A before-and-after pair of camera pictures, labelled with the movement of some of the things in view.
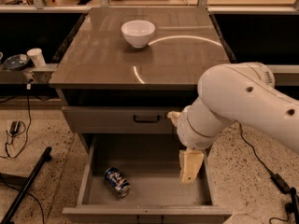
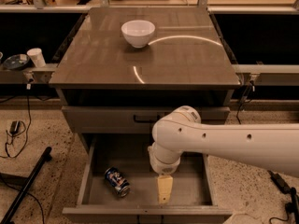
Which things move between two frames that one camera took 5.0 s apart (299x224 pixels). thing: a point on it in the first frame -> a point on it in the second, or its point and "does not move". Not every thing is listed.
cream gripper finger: (190, 162) -> (164, 184)
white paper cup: (37, 57) does not move
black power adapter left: (15, 125) does not move
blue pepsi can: (117, 180) does not move
